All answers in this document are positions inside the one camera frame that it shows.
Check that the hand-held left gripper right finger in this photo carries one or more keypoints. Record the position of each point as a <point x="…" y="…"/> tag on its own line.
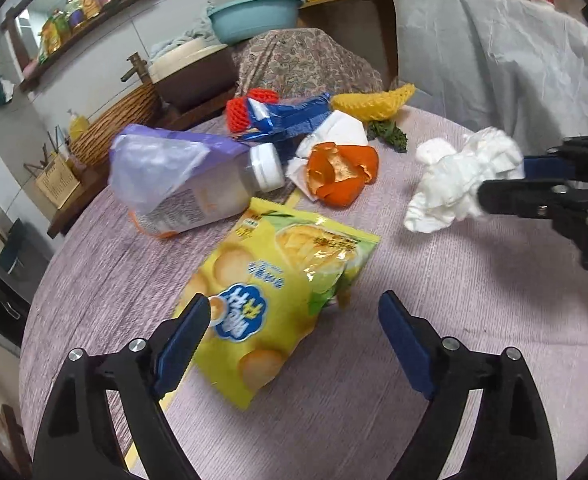
<point x="406" y="350"/>

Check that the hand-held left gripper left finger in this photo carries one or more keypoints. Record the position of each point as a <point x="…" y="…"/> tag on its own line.
<point x="179" y="355"/>

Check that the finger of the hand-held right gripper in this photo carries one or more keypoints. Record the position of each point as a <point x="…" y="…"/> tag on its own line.
<point x="518" y="197"/>
<point x="548" y="167"/>

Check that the white tissue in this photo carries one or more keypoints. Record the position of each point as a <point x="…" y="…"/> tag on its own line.
<point x="453" y="180"/>

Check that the yellow snack bag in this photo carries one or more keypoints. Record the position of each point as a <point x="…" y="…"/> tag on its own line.
<point x="274" y="270"/>

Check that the green vegetable scrap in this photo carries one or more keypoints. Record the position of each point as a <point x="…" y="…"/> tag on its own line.
<point x="388" y="135"/>

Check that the orange peel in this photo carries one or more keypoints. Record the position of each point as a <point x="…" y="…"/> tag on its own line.
<point x="358" y="165"/>

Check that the plastic bottle with white cap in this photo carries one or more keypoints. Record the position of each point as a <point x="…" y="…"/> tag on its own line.
<point x="224" y="195"/>

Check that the yellow foam fruit net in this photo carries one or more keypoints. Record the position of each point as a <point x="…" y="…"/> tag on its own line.
<point x="373" y="102"/>

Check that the purple plastic bag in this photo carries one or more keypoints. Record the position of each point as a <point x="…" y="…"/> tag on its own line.
<point x="159" y="170"/>

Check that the white paper scrap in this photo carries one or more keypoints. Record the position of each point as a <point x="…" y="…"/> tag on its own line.
<point x="344" y="130"/>

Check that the blue snack wrapper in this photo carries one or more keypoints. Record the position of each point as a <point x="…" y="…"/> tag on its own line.
<point x="284" y="120"/>

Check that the red foam fruit net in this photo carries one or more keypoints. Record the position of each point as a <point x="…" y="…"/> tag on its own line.
<point x="238" y="112"/>

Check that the white cloth cover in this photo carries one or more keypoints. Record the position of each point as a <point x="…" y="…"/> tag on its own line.
<point x="483" y="60"/>

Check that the wooden cabinet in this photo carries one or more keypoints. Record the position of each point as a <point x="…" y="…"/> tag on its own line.
<point x="353" y="20"/>

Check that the wicker basket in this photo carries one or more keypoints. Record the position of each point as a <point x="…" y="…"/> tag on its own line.
<point x="119" y="120"/>

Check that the yellow soap bottle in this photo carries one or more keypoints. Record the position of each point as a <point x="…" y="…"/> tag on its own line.
<point x="78" y="127"/>

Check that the floral cloth cover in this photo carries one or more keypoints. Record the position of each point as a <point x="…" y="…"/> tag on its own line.
<point x="299" y="60"/>

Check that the brown and white sink bowl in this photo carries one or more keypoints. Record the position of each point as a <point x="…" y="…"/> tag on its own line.
<point x="189" y="80"/>

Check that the brass faucet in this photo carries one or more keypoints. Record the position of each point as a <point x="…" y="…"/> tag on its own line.
<point x="135" y="65"/>

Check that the grey towel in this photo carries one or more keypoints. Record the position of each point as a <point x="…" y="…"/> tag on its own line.
<point x="174" y="45"/>

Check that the teal plastic basin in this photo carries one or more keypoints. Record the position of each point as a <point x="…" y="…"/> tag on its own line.
<point x="254" y="20"/>

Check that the row of bottles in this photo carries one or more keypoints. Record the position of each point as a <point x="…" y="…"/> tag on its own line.
<point x="81" y="7"/>

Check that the wooden wall shelf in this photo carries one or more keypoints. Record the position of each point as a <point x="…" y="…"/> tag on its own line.
<point x="89" y="35"/>

